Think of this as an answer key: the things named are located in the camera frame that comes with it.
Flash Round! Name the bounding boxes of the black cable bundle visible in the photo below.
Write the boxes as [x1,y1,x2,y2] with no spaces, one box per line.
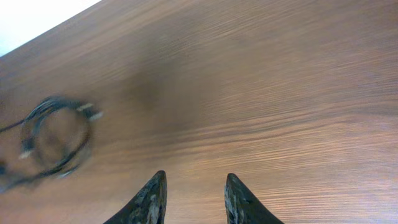
[0,95,104,191]

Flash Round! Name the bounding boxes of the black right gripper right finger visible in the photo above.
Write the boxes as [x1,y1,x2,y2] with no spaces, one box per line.
[224,173,283,224]

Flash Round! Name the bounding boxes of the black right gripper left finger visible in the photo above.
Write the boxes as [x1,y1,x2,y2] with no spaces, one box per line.
[104,170,167,224]

